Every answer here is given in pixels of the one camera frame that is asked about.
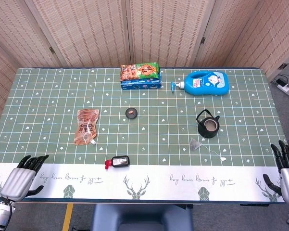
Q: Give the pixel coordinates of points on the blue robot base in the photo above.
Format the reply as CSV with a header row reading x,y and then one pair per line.
x,y
141,217

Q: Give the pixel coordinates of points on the blue pump detergent bottle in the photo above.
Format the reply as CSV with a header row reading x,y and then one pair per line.
x,y
206,83

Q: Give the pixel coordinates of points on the white power strip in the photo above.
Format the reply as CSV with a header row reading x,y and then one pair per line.
x,y
288,89

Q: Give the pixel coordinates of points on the black ink bottle red cap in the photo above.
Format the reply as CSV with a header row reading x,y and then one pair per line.
x,y
120,161

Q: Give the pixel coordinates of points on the black cast iron teapot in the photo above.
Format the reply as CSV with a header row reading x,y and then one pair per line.
x,y
208,131

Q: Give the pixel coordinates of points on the green grid deer tablecloth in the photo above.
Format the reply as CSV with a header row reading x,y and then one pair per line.
x,y
144,144

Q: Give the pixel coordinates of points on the black round cap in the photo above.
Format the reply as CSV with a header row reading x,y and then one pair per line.
x,y
131,113

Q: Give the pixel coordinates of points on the brown spout pouch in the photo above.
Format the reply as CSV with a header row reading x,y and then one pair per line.
x,y
86,127

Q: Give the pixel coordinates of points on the blue cookie box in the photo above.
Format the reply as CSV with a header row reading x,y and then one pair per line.
x,y
140,84

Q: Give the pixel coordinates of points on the orange and green snack bag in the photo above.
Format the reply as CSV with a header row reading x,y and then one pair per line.
x,y
139,71

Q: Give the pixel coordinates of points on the woven folding screen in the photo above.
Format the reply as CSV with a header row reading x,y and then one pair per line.
x,y
91,31

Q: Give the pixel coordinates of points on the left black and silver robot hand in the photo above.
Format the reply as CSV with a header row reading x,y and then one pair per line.
x,y
18,179

